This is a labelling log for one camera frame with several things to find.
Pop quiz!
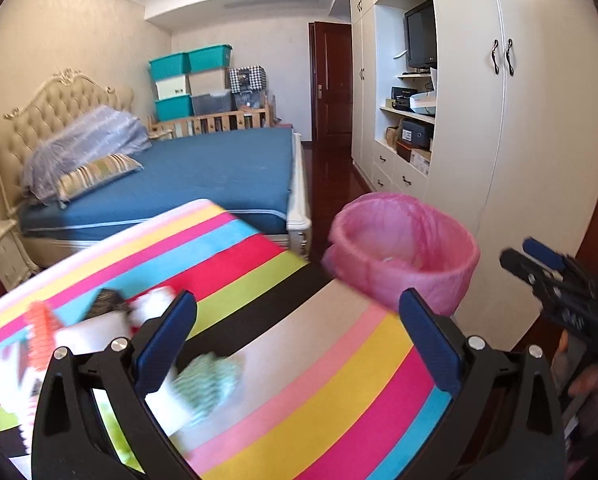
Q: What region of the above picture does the black white checkered bag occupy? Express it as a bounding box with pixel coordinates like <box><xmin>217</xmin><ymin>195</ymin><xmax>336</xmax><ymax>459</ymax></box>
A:
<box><xmin>229</xmin><ymin>66</ymin><xmax>268</xmax><ymax>95</ymax></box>

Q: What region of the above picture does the striped pillow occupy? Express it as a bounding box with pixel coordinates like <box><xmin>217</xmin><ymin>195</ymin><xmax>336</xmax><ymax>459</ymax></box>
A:
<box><xmin>55</xmin><ymin>153</ymin><xmax>145</xmax><ymax>204</ymax></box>

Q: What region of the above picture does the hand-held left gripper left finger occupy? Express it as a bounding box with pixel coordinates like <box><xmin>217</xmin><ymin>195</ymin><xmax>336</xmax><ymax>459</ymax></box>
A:
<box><xmin>32</xmin><ymin>290</ymin><xmax>200</xmax><ymax>480</ymax></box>

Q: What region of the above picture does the black safe box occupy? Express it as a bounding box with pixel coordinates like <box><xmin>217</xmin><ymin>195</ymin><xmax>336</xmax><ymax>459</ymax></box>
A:
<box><xmin>396</xmin><ymin>119</ymin><xmax>435</xmax><ymax>150</ymax></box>

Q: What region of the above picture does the person's right hand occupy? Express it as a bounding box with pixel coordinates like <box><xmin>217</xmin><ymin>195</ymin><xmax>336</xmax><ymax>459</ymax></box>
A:
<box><xmin>551</xmin><ymin>332</ymin><xmax>598</xmax><ymax>438</ymax></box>

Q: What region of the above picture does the beige storage box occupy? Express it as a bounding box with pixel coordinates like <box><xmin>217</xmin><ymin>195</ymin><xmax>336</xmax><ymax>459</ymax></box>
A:
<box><xmin>189</xmin><ymin>67</ymin><xmax>230</xmax><ymax>97</ymax></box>

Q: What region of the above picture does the orange ridged item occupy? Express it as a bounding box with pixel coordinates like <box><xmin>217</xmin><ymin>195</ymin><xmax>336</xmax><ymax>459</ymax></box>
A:
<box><xmin>23</xmin><ymin>301</ymin><xmax>62</xmax><ymax>372</ymax></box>

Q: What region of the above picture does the dark red wooden door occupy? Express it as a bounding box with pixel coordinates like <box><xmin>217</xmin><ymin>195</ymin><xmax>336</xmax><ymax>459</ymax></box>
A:
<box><xmin>309</xmin><ymin>21</ymin><xmax>354</xmax><ymax>150</ymax></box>

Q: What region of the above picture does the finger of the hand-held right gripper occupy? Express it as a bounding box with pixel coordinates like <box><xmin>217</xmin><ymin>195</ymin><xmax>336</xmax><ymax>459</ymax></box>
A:
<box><xmin>521</xmin><ymin>236</ymin><xmax>590</xmax><ymax>297</ymax></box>
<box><xmin>499</xmin><ymin>249</ymin><xmax>568</xmax><ymax>312</ymax></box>

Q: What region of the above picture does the white built-in wardrobe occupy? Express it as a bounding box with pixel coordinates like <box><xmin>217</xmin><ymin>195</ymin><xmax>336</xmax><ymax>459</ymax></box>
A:
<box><xmin>350</xmin><ymin>0</ymin><xmax>598</xmax><ymax>356</ymax></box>

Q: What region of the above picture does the wooden crib rail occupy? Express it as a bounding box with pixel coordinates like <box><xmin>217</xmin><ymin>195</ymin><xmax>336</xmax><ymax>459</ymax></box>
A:
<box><xmin>146</xmin><ymin>92</ymin><xmax>280</xmax><ymax>140</ymax></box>

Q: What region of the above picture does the beige tufted headboard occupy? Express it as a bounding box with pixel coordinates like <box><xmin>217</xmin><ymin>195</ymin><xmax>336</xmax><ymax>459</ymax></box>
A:
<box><xmin>0</xmin><ymin>67</ymin><xmax>136</xmax><ymax>206</ymax></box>

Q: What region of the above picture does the teal storage box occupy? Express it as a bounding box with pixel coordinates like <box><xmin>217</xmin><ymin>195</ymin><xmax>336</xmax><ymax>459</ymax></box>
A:
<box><xmin>148</xmin><ymin>52</ymin><xmax>192</xmax><ymax>82</ymax></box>
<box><xmin>187</xmin><ymin>44</ymin><xmax>233</xmax><ymax>73</ymax></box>
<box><xmin>154</xmin><ymin>94</ymin><xmax>195</xmax><ymax>122</ymax></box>

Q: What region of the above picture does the black shelf device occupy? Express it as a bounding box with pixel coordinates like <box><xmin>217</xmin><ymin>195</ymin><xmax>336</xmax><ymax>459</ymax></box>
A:
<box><xmin>390</xmin><ymin>86</ymin><xmax>420</xmax><ymax>111</ymax></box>

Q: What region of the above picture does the bin with pink bag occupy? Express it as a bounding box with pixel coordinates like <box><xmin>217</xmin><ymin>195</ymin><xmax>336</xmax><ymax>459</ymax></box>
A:
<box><xmin>321</xmin><ymin>191</ymin><xmax>481</xmax><ymax>317</ymax></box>

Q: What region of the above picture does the air return grille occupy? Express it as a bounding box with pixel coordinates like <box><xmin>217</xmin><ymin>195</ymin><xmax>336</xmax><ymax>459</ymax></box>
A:
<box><xmin>224</xmin><ymin>0</ymin><xmax>322</xmax><ymax>10</ymax></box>

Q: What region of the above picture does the white nightstand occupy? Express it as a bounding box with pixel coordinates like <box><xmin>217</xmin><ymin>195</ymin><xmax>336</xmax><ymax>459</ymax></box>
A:
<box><xmin>0</xmin><ymin>220</ymin><xmax>32</xmax><ymax>291</ymax></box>

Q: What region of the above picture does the cardboard box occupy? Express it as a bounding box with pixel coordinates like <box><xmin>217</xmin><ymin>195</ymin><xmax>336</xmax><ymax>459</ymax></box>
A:
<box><xmin>410</xmin><ymin>149</ymin><xmax>432</xmax><ymax>177</ymax></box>

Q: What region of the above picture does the striped colourful tablecloth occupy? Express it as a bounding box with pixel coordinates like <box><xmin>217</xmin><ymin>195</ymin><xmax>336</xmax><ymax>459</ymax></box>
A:
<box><xmin>0</xmin><ymin>199</ymin><xmax>452</xmax><ymax>480</ymax></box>

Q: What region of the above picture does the bed with blue sheet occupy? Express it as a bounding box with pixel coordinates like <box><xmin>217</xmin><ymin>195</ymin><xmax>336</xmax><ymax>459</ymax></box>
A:
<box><xmin>0</xmin><ymin>130</ymin><xmax>314</xmax><ymax>271</ymax></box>

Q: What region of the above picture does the white rectangular box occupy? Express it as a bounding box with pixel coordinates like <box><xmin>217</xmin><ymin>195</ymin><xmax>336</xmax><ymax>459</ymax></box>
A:
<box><xmin>56</xmin><ymin>310</ymin><xmax>132</xmax><ymax>356</ymax></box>

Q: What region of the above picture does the green patterned paper wad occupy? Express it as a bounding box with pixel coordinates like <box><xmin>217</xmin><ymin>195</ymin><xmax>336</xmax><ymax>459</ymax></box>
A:
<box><xmin>173</xmin><ymin>352</ymin><xmax>243</xmax><ymax>428</ymax></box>

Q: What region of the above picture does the black television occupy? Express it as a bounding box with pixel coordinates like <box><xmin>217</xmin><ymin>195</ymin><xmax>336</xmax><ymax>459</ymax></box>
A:
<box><xmin>404</xmin><ymin>1</ymin><xmax>438</xmax><ymax>70</ymax></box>

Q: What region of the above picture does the small black box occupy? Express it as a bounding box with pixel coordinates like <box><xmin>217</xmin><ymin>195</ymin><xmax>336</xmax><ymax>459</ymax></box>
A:
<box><xmin>86</xmin><ymin>288</ymin><xmax>127</xmax><ymax>320</ymax></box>

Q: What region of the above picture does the grey clear storage box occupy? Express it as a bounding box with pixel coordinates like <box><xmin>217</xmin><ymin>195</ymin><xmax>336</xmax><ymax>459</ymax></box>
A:
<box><xmin>191</xmin><ymin>89</ymin><xmax>234</xmax><ymax>116</ymax></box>

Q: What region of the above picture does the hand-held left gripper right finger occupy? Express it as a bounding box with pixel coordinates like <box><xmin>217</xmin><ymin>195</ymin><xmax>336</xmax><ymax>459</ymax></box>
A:
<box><xmin>398</xmin><ymin>287</ymin><xmax>566</xmax><ymax>480</ymax></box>

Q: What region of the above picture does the blue bed mattress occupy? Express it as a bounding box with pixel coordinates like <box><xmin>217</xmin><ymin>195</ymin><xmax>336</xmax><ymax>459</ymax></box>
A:
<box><xmin>18</xmin><ymin>126</ymin><xmax>296</xmax><ymax>237</ymax></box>

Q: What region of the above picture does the white red wrapper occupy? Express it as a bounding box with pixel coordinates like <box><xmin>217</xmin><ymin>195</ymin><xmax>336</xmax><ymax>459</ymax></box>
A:
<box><xmin>0</xmin><ymin>342</ymin><xmax>37</xmax><ymax>428</ymax></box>

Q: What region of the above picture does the light blue patterned pillow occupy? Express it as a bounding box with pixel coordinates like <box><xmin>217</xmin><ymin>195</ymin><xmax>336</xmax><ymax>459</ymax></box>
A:
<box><xmin>20</xmin><ymin>105</ymin><xmax>153</xmax><ymax>207</ymax></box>

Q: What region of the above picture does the dark bag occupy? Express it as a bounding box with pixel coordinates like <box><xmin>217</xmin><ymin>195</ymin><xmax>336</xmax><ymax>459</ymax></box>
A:
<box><xmin>231</xmin><ymin>90</ymin><xmax>270</xmax><ymax>111</ymax></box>

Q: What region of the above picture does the red white packet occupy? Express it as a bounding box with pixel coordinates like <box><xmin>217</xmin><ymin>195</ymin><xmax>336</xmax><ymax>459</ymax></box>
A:
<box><xmin>128</xmin><ymin>286</ymin><xmax>180</xmax><ymax>328</ymax></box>

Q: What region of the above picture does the white storage box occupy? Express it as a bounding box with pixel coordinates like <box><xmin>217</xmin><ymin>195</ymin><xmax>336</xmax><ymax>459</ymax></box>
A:
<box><xmin>154</xmin><ymin>74</ymin><xmax>192</xmax><ymax>101</ymax></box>

